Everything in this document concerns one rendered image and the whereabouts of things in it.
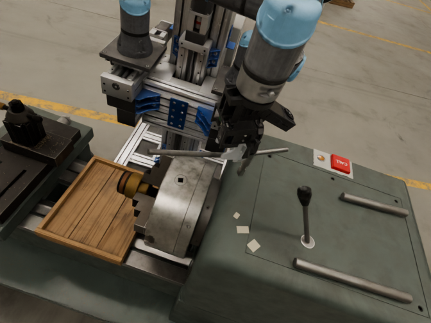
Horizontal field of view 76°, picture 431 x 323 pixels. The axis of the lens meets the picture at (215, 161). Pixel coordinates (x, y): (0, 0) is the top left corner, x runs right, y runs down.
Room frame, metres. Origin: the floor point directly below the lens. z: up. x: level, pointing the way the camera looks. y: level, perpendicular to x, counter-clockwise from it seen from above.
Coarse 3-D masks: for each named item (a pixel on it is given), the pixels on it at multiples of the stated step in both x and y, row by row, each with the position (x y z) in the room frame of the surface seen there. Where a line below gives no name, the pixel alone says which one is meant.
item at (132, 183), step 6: (126, 174) 0.47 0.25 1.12; (132, 174) 0.47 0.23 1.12; (138, 174) 0.48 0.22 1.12; (120, 180) 0.44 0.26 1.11; (126, 180) 0.45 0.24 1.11; (132, 180) 0.45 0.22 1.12; (138, 180) 0.46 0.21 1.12; (120, 186) 0.43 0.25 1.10; (126, 186) 0.43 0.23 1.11; (132, 186) 0.44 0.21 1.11; (138, 186) 0.44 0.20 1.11; (144, 186) 0.45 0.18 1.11; (150, 186) 0.48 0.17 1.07; (120, 192) 0.42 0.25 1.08; (126, 192) 0.42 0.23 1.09; (132, 192) 0.42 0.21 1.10; (144, 192) 0.44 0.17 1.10; (132, 198) 0.42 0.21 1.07
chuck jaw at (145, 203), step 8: (136, 192) 0.43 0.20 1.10; (136, 200) 0.40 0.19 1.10; (144, 200) 0.41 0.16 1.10; (152, 200) 0.42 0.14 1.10; (136, 208) 0.38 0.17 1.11; (144, 208) 0.38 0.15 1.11; (136, 216) 0.37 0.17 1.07; (144, 216) 0.36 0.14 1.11; (136, 224) 0.33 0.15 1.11; (144, 224) 0.34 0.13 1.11; (144, 232) 0.32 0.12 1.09; (152, 240) 0.31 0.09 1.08
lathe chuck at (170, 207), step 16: (176, 160) 0.49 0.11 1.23; (192, 160) 0.52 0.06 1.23; (192, 176) 0.45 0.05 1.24; (160, 192) 0.38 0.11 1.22; (176, 192) 0.40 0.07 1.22; (192, 192) 0.41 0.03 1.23; (160, 208) 0.35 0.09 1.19; (176, 208) 0.36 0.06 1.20; (160, 224) 0.33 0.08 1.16; (176, 224) 0.33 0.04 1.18; (144, 240) 0.31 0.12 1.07; (160, 240) 0.31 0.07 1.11; (176, 240) 0.31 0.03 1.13
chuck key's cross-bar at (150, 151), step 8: (152, 152) 0.34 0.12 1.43; (160, 152) 0.34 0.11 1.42; (168, 152) 0.35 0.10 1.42; (176, 152) 0.36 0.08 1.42; (184, 152) 0.37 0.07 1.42; (192, 152) 0.38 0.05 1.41; (200, 152) 0.39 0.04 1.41; (208, 152) 0.41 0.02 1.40; (264, 152) 0.47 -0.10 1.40; (272, 152) 0.48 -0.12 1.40; (280, 152) 0.49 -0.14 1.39
